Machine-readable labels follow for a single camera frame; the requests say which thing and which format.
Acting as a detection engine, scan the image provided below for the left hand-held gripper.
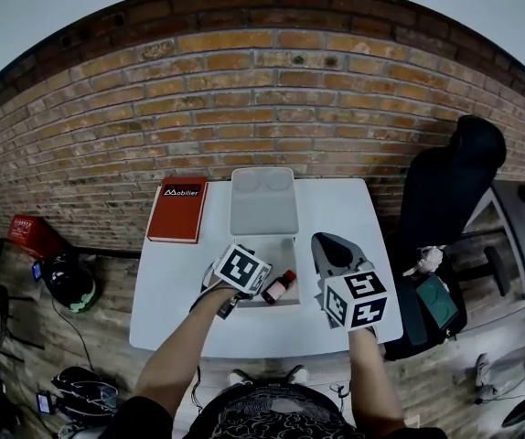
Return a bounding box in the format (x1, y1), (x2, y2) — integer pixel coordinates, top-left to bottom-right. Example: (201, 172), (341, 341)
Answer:
(200, 243), (273, 322)

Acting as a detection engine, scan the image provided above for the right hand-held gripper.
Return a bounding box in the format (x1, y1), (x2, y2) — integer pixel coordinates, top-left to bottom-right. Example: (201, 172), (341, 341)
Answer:
(311, 231), (390, 333)

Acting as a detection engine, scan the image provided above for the small red-capped bottle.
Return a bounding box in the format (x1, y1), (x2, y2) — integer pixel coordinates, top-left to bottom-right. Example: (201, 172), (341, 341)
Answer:
(261, 269), (298, 305)

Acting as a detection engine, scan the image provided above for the white tray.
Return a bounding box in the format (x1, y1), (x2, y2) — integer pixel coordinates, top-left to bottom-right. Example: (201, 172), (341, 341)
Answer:
(229, 166), (301, 309)

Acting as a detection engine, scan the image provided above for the person's left forearm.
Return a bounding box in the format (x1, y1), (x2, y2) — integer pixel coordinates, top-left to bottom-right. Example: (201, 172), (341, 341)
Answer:
(134, 288), (241, 418)

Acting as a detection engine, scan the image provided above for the person's right forearm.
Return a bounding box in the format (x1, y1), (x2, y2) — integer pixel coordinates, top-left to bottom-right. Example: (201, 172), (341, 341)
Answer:
(347, 329), (405, 434)

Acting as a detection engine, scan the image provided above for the red hardcover book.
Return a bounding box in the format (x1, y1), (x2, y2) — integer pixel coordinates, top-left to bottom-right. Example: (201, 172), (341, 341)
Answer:
(146, 176), (209, 245)

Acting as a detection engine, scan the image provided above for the pink plush toy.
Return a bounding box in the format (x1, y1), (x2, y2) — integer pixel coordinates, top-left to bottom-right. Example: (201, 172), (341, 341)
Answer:
(402, 245), (445, 277)

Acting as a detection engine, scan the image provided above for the dark green tablet case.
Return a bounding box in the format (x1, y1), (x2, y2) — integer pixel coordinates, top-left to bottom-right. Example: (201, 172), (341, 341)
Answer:
(414, 273), (461, 329)

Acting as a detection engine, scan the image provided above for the black office chair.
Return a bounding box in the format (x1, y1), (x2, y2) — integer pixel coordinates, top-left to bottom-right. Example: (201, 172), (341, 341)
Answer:
(383, 114), (513, 360)

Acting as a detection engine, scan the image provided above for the black patterned shirt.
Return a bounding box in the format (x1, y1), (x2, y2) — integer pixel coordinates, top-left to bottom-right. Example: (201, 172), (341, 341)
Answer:
(111, 381), (446, 439)

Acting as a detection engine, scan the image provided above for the black helmet with green trim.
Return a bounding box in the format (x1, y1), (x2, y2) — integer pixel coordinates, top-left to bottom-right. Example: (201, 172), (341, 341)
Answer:
(42, 252), (99, 314)

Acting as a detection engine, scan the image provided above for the black bag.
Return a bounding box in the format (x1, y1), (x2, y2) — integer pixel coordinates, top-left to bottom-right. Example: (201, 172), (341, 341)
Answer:
(51, 366), (122, 418)

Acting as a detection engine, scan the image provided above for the red plastic crate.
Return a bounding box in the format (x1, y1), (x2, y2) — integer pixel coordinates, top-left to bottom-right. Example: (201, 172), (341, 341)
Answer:
(8, 214), (70, 262)

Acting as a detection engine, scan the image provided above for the black floor cable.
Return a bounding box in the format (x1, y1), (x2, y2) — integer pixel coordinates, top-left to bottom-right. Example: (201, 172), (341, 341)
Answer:
(50, 306), (95, 370)

